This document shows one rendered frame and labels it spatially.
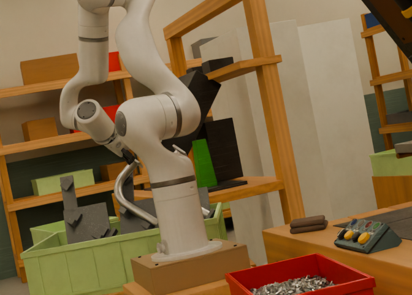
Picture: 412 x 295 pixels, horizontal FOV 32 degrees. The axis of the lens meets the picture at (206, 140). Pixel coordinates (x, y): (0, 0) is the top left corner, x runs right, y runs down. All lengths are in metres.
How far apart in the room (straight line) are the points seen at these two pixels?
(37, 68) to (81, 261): 5.79
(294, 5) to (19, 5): 3.48
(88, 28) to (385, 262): 1.11
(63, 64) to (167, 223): 6.20
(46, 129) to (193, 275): 6.16
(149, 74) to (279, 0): 7.66
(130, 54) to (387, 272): 0.87
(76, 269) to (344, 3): 8.07
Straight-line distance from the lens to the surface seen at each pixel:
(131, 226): 2.52
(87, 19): 2.16
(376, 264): 1.58
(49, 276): 2.32
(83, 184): 7.92
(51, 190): 7.86
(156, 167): 1.86
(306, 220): 2.03
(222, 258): 1.85
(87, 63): 2.19
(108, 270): 2.27
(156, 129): 1.84
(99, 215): 2.53
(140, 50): 1.92
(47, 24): 8.59
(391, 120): 8.85
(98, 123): 2.22
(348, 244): 1.68
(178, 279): 1.83
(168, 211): 1.86
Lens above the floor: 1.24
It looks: 1 degrees down
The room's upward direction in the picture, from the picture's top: 11 degrees counter-clockwise
